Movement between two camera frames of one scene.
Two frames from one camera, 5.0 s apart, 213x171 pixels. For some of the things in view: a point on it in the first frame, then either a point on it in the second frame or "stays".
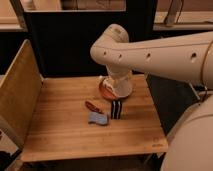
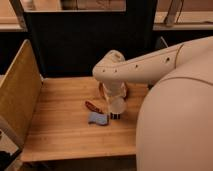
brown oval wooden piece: (92, 107) stays
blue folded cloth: (97, 117) stays
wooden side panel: (20, 93) stays
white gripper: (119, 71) to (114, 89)
